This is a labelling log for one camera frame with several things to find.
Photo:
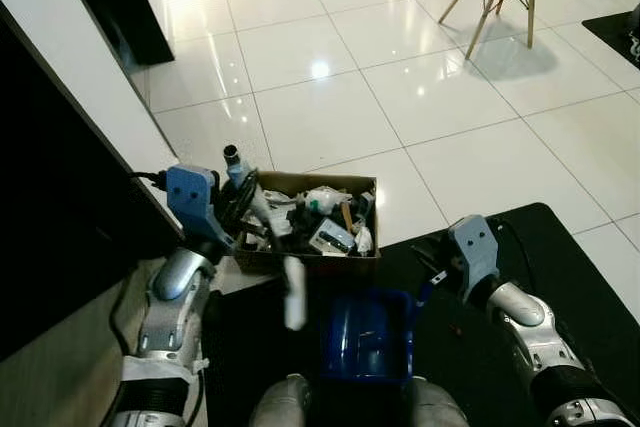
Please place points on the silver robot leg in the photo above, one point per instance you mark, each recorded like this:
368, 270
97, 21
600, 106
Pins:
282, 407
440, 409

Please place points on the large black floor mat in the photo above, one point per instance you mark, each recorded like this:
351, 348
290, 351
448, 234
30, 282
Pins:
560, 277

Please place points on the brown cardboard box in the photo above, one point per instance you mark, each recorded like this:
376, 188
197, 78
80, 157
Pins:
300, 265

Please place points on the silver right robot leg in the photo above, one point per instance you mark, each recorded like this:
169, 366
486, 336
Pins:
440, 409

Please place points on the white plastic bag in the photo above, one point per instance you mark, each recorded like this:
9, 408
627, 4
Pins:
325, 197

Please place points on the small black floor mat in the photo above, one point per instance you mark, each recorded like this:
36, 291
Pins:
618, 32

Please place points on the silver left robot leg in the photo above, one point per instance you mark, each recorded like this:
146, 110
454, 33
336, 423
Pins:
282, 407

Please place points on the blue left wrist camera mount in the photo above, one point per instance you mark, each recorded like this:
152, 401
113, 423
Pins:
190, 202

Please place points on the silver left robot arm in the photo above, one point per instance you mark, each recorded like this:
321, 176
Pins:
170, 317

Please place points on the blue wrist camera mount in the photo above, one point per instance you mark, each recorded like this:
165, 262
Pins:
475, 247
190, 202

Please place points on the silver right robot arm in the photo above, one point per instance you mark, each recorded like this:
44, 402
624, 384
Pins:
530, 332

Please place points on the blue plastic dustpan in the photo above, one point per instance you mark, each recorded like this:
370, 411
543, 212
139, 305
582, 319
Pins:
365, 337

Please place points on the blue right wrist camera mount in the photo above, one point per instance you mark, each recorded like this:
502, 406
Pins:
475, 247

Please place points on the grey small carton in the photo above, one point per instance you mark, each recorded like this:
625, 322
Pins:
332, 239

